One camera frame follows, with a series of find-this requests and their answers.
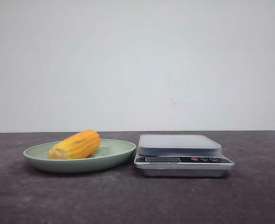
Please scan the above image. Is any yellow corn cob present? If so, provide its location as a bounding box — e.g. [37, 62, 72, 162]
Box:
[48, 130, 100, 160]

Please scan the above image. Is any pale green plate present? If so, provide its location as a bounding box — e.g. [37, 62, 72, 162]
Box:
[23, 139, 136, 174]

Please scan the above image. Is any silver digital kitchen scale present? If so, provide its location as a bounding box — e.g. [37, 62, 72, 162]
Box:
[134, 134, 234, 177]

